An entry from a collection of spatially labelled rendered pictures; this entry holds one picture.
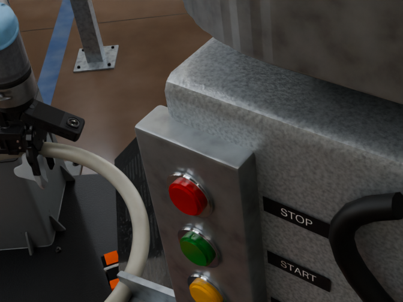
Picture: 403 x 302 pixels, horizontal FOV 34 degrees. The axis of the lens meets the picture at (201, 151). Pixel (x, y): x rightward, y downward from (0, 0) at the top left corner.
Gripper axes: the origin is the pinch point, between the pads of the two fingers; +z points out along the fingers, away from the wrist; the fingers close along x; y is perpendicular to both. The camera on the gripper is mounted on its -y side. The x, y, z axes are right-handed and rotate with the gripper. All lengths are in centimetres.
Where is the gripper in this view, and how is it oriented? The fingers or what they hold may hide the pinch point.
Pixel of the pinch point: (49, 174)
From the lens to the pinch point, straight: 137.6
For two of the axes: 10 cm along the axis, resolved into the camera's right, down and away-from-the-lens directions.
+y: -9.9, -0.2, 1.4
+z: 0.8, 7.4, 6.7
